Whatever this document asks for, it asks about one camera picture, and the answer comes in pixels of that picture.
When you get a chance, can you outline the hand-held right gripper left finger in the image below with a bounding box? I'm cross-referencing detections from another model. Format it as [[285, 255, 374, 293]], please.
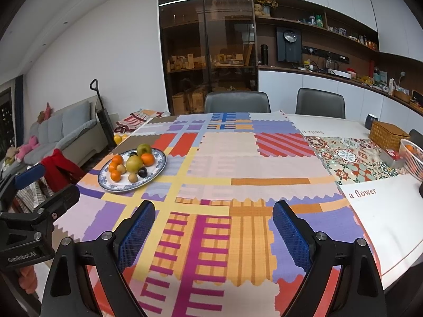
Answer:
[[40, 200, 156, 317]]

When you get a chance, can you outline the white plastic basket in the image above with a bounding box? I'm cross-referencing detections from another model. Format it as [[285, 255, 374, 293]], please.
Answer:
[[399, 139, 423, 181]]

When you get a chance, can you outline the white sideboard cabinet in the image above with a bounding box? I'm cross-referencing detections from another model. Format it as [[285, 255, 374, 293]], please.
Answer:
[[258, 66, 423, 129]]

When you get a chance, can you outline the black upright vacuum cleaner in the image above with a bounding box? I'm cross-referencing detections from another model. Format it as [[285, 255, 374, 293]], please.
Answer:
[[90, 79, 116, 146]]

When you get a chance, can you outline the grey sofa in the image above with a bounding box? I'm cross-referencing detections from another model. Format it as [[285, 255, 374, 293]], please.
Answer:
[[0, 101, 109, 174]]

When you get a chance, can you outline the large pale green apple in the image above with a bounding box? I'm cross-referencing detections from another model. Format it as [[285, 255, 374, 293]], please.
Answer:
[[126, 155, 144, 173]]

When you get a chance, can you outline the colourful patchwork tablecloth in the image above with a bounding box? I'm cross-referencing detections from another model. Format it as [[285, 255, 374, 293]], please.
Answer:
[[53, 110, 384, 317]]

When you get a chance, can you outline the floral tile-pattern cloth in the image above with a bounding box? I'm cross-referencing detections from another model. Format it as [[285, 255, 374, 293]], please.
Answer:
[[302, 135, 410, 185]]

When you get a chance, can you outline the red striped cloth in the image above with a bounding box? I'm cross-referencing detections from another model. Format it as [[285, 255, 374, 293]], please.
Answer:
[[114, 109, 166, 134]]

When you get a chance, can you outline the black water dispenser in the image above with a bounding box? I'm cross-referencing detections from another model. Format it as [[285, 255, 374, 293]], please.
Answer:
[[276, 26, 302, 63]]

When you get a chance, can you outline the dark glass display cabinet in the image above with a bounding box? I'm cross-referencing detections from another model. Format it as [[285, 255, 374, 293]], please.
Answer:
[[158, 0, 259, 115]]

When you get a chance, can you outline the sunflower bouquet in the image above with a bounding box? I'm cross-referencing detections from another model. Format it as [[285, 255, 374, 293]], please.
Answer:
[[256, 0, 279, 17]]

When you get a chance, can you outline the white printed tablecloth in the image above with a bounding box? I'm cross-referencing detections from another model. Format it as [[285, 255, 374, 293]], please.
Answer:
[[286, 114, 423, 291]]

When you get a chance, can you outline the wicker basket with lid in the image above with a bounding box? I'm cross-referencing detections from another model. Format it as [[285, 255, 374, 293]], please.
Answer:
[[369, 121, 411, 152]]

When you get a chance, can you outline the black power strip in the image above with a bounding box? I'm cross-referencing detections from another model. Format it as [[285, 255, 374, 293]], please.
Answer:
[[302, 46, 350, 64]]

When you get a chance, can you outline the pink plush toy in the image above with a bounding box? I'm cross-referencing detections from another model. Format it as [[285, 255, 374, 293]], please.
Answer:
[[15, 135, 39, 161], [36, 102, 54, 123]]

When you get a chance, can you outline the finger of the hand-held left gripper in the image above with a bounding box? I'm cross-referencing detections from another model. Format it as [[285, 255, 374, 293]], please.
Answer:
[[0, 185, 81, 241], [0, 163, 46, 205]]

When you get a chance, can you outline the blue and white floral plate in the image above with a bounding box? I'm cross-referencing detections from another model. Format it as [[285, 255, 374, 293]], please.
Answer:
[[98, 148, 167, 193]]

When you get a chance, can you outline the grey dining chair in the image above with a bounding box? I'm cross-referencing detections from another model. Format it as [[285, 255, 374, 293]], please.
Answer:
[[204, 91, 272, 114], [295, 88, 346, 119]]

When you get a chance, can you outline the pink cloth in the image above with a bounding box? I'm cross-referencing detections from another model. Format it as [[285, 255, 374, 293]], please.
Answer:
[[18, 266, 38, 295]]

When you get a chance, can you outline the beige plush toy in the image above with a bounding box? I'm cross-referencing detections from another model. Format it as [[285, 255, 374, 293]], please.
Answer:
[[3, 147, 19, 166]]

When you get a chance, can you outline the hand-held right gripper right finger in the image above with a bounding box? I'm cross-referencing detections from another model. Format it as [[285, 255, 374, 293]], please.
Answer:
[[272, 200, 387, 317]]

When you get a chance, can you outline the small flat box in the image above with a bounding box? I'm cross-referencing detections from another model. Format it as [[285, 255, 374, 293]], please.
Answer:
[[380, 148, 405, 168]]

